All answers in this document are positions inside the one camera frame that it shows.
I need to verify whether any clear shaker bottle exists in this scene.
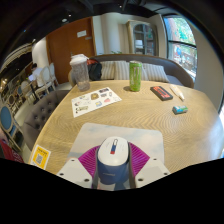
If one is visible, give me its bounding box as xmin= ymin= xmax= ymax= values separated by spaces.
xmin=69 ymin=53 xmax=91 ymax=92

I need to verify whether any blue-backed chair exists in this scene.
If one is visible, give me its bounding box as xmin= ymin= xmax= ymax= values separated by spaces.
xmin=0 ymin=104 xmax=23 ymax=151

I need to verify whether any black backpack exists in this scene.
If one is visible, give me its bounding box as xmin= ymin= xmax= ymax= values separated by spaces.
xmin=87 ymin=58 xmax=103 ymax=82

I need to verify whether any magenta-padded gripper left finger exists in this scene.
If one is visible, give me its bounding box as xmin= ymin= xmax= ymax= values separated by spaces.
xmin=56 ymin=144 xmax=101 ymax=190

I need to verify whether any yellow code sticker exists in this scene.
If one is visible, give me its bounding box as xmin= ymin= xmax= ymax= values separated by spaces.
xmin=29 ymin=144 xmax=52 ymax=170

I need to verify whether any grey curved sofa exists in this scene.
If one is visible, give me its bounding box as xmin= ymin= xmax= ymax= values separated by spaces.
xmin=68 ymin=53 xmax=195 ymax=89

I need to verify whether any striped cushion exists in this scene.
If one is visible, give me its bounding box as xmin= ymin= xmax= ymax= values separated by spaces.
xmin=141 ymin=62 xmax=170 ymax=84
xmin=99 ymin=60 xmax=130 ymax=81

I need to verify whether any brown wooden door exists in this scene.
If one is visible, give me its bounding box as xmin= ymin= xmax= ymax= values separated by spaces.
xmin=45 ymin=17 xmax=97 ymax=84

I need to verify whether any black and red small box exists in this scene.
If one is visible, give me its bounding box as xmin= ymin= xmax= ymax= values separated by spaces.
xmin=149 ymin=85 xmax=174 ymax=102

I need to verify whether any white sticker sheet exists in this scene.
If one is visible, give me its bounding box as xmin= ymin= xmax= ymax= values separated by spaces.
xmin=70 ymin=86 xmax=123 ymax=119

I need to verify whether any person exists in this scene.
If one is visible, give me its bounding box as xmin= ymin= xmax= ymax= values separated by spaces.
xmin=28 ymin=62 xmax=44 ymax=83

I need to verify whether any white and blue computer mouse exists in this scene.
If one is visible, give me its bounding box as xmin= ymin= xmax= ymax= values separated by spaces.
xmin=95 ymin=136 xmax=130 ymax=186

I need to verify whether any glass-door cabinet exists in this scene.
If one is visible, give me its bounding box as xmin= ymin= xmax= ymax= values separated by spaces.
xmin=125 ymin=19 xmax=158 ymax=57

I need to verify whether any black-framed window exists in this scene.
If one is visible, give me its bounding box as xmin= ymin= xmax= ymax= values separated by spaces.
xmin=163 ymin=14 xmax=198 ymax=81

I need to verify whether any white wrapped stick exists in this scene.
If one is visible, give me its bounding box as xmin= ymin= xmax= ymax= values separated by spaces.
xmin=169 ymin=83 xmax=186 ymax=102

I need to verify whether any small teal eraser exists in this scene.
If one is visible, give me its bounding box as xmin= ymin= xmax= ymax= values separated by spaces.
xmin=172 ymin=105 xmax=189 ymax=115

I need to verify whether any group of white chairs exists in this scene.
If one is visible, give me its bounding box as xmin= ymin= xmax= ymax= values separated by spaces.
xmin=19 ymin=62 xmax=59 ymax=101

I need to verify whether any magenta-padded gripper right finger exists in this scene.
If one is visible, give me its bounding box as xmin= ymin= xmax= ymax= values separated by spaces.
xmin=127 ymin=141 xmax=172 ymax=189

